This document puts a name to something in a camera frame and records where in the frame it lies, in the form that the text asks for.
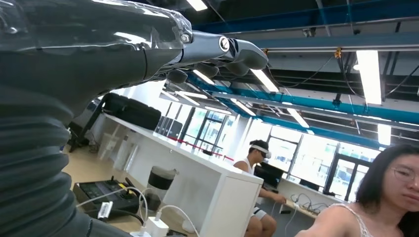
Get white cable label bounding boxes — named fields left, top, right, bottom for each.
left=97, top=201, right=114, bottom=219

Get dark file binders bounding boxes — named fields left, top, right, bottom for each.
left=154, top=115, right=184, bottom=140

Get white charger cable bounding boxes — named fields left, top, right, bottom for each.
left=76, top=186, right=149, bottom=234

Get person in background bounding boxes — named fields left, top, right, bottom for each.
left=233, top=140, right=288, bottom=237

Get white background desk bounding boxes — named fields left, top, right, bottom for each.
left=258, top=178, right=345, bottom=220

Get black monitor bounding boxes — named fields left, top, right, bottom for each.
left=253, top=161, right=284, bottom=190

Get tumbler with dark lid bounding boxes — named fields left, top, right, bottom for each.
left=144, top=166, right=180, bottom=211

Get black equipment case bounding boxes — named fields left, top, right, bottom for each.
left=104, top=93, right=162, bottom=131

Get white cabinet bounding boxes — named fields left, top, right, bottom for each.
left=98, top=113, right=264, bottom=237

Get red barrier tape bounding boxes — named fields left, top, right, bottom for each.
left=168, top=135, right=235, bottom=162

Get white headset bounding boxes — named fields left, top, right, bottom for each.
left=250, top=144, right=272, bottom=159

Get black controller device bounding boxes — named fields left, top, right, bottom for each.
left=72, top=176, right=141, bottom=219

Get person at desk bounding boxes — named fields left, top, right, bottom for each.
left=294, top=144, right=419, bottom=237

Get ceiling light panel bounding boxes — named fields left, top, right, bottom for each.
left=250, top=69, right=280, bottom=93
left=355, top=50, right=382, bottom=105
left=378, top=123, right=392, bottom=147
left=286, top=108, right=310, bottom=129
left=230, top=98, right=256, bottom=117

